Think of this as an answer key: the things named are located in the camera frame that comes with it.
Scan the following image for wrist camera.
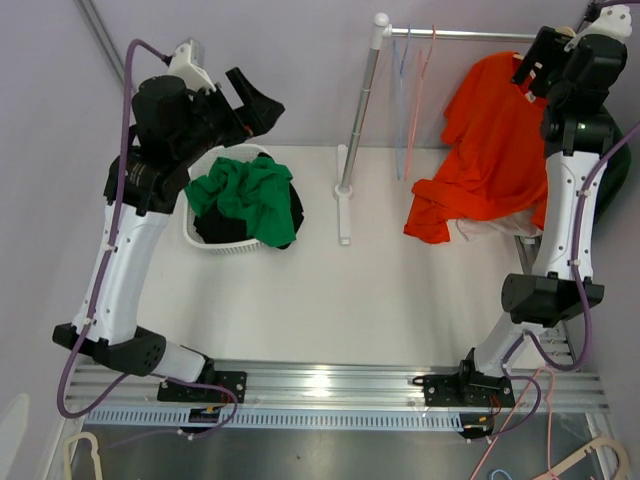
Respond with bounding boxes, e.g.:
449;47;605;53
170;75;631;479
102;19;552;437
167;38;216;92
564;3;632;52

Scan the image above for wooden hanger on floor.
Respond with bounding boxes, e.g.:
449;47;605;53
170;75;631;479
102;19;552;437
534;437;631;480

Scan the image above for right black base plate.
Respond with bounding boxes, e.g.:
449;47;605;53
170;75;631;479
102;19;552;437
411;373;515;408

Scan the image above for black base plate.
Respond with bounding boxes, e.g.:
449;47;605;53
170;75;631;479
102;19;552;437
157;370;248;404
411;373;515;408

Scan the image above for purple cable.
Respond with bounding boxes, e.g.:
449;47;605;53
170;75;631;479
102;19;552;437
55;38;240;449
484;119;640;446

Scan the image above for blue wire hanger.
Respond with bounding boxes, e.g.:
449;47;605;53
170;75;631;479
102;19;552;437
391;26;411;181

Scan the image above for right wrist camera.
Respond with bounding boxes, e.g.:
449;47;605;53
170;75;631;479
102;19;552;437
564;3;632;52

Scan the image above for black t shirt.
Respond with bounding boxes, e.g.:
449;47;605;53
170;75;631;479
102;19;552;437
192;154;305;250

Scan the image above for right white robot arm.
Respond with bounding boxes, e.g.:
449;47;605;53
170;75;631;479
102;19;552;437
455;25;630;405

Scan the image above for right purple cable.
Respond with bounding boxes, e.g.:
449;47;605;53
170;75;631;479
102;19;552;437
484;119;640;446

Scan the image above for white t shirt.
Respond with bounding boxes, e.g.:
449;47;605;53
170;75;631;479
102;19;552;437
455;208;542;241

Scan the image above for pink cable on floor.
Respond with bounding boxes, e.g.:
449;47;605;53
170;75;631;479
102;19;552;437
469;367;557;480

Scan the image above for beige hanger on floor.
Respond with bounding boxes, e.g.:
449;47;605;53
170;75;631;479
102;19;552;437
60;432;105;480

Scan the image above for orange t shirt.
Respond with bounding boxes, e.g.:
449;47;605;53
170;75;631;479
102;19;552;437
404;51;548;244

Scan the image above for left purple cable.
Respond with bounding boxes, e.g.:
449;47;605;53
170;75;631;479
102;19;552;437
55;38;240;449

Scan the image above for dark green t shirt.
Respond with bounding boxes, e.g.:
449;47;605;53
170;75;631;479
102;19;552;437
592;102;632;224

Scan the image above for aluminium mounting rail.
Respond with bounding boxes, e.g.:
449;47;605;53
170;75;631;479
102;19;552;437
65;360;609;413

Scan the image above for pink wire hanger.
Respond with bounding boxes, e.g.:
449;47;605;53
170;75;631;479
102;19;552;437
404;25;437;181

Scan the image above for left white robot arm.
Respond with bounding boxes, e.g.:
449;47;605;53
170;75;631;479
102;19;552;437
52;68;285;401

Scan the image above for white perforated basket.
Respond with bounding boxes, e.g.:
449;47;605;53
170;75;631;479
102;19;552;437
182;143;271;255

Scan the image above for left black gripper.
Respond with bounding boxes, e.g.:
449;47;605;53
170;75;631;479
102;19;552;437
175;68;284;167

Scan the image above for blue hanger on floor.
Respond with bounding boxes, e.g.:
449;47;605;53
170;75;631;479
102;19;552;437
488;469;512;480

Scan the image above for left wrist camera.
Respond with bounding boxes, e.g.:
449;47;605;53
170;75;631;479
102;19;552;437
167;38;216;92

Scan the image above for white slotted cable duct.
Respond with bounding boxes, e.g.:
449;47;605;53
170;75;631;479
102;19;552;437
84;406;463;432

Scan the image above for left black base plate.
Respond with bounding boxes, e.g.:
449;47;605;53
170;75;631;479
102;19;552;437
157;370;248;404

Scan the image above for silver clothes rack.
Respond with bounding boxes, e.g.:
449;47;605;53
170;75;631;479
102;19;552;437
333;12;535;247

